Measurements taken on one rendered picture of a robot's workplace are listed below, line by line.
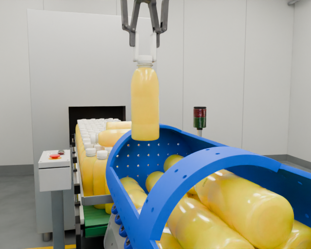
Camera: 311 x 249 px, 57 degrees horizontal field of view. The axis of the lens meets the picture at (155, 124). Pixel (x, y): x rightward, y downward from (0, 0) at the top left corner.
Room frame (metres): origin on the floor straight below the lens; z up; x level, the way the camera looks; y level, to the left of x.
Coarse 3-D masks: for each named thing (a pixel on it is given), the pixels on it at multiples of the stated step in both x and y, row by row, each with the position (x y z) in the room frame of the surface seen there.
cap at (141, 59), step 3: (138, 57) 0.72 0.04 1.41; (141, 57) 0.71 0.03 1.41; (144, 57) 0.71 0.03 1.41; (147, 57) 0.71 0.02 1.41; (150, 57) 0.72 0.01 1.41; (138, 60) 0.72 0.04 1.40; (141, 60) 0.71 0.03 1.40; (144, 60) 0.71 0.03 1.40; (147, 60) 0.71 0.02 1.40; (150, 60) 0.72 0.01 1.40
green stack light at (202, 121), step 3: (195, 117) 1.36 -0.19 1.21; (204, 117) 1.36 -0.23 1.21; (195, 120) 1.35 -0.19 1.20; (198, 120) 1.34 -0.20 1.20; (201, 120) 1.34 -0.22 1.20; (204, 120) 1.35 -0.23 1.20; (195, 123) 1.35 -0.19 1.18; (198, 123) 1.34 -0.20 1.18; (201, 123) 1.34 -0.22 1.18; (204, 123) 1.35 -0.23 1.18; (195, 126) 1.35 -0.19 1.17; (198, 126) 1.34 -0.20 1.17; (201, 126) 1.34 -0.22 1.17; (204, 126) 1.35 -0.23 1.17
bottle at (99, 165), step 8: (96, 160) 1.04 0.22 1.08; (104, 160) 1.03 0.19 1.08; (96, 168) 1.02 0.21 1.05; (104, 168) 1.01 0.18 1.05; (96, 176) 1.01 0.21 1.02; (104, 176) 1.01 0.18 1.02; (96, 184) 1.01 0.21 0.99; (104, 184) 1.01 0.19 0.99; (96, 192) 1.01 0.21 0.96; (104, 192) 1.01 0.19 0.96; (104, 208) 1.01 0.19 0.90
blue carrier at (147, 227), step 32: (160, 128) 0.85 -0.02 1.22; (128, 160) 0.82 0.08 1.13; (160, 160) 0.85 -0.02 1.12; (192, 160) 0.43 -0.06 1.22; (224, 160) 0.40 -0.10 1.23; (256, 160) 0.41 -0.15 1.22; (160, 192) 0.40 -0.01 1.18; (288, 192) 0.48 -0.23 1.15; (128, 224) 0.48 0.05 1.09; (160, 224) 0.37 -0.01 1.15
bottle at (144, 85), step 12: (144, 72) 0.70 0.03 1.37; (132, 84) 0.71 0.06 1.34; (144, 84) 0.70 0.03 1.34; (156, 84) 0.71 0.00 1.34; (132, 96) 0.71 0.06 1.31; (144, 96) 0.70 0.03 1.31; (156, 96) 0.71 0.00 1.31; (132, 108) 0.71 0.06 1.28; (144, 108) 0.70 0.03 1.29; (156, 108) 0.71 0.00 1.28; (132, 120) 0.71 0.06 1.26; (144, 120) 0.70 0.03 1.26; (156, 120) 0.71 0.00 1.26; (132, 132) 0.71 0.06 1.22; (144, 132) 0.70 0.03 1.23; (156, 132) 0.71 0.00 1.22
